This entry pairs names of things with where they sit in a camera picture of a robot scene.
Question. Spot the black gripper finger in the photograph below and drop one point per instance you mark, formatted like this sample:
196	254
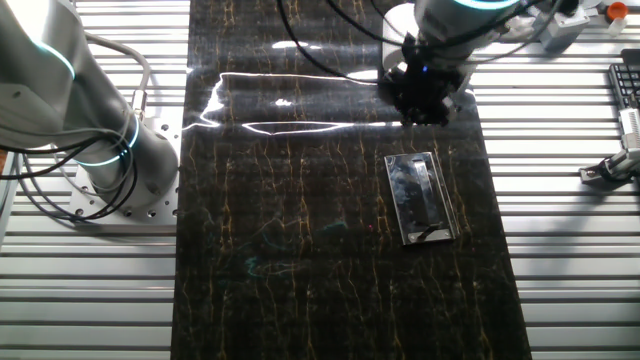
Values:
441	115
411	116

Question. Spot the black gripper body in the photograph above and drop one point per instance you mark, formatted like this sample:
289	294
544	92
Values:
425	80

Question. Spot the white toilet paper roll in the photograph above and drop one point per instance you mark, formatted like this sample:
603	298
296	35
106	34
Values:
395	30

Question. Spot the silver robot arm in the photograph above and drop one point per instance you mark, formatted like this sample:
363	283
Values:
50	100

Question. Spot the white crumpled plastic bag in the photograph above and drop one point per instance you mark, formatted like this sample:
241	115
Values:
515	32

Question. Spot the grey box with green button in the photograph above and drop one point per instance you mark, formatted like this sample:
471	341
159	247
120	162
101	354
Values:
565	30

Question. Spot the black marble pattern mat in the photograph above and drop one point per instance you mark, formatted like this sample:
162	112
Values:
300	250

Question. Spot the black keyboard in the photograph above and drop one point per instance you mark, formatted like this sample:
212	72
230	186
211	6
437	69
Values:
627	80

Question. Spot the orange capped small bottle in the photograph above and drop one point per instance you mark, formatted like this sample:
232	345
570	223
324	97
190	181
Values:
617	12

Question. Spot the small camera on clamp mount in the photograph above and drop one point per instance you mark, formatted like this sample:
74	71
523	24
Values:
607	170

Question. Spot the silver ribbed camera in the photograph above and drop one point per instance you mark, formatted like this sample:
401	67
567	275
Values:
631	127

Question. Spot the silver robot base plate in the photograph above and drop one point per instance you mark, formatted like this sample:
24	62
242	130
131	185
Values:
160	130

